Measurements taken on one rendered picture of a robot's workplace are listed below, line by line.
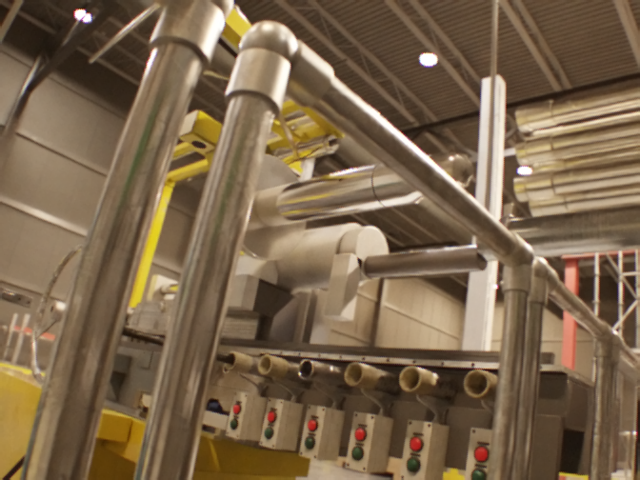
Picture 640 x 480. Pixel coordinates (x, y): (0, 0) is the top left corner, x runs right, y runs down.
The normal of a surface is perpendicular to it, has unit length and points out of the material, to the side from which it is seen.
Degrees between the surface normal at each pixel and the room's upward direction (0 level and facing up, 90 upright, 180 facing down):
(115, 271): 90
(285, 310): 90
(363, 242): 90
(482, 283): 90
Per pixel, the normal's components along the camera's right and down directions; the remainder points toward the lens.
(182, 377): 0.20, -0.29
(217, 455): 0.75, -0.10
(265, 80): 0.44, -0.22
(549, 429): -0.65, -0.36
